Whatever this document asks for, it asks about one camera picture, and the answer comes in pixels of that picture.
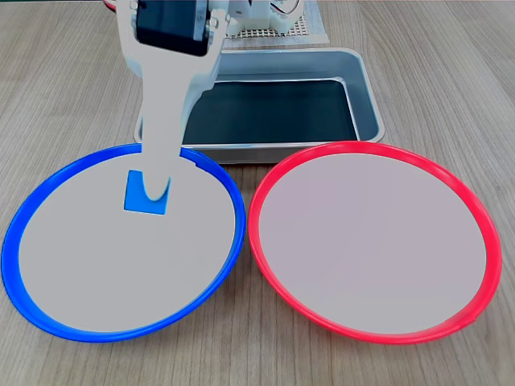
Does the silver metal tray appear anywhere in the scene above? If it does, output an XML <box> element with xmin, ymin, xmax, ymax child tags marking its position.
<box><xmin>134</xmin><ymin>47</ymin><xmax>385</xmax><ymax>165</ymax></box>

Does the black tray liner mat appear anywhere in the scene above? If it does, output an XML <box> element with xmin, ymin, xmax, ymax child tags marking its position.
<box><xmin>181</xmin><ymin>79</ymin><xmax>361</xmax><ymax>146</ymax></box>

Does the white dish blue rim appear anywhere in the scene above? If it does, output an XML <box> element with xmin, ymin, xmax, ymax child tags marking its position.
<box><xmin>1</xmin><ymin>142</ymin><xmax>246</xmax><ymax>343</ymax></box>

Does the pale base board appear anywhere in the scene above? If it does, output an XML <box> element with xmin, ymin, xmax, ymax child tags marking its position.
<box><xmin>220</xmin><ymin>0</ymin><xmax>332</xmax><ymax>52</ymax></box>

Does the blue cube block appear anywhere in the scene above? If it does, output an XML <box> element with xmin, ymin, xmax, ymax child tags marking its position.
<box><xmin>123</xmin><ymin>169</ymin><xmax>172</xmax><ymax>216</ymax></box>

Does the white mesh pad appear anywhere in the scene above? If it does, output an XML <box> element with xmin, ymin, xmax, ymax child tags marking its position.
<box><xmin>224</xmin><ymin>14</ymin><xmax>311</xmax><ymax>40</ymax></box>

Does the white dish red rim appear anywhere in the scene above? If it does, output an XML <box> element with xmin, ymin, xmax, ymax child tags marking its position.
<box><xmin>248</xmin><ymin>140</ymin><xmax>503</xmax><ymax>346</ymax></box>

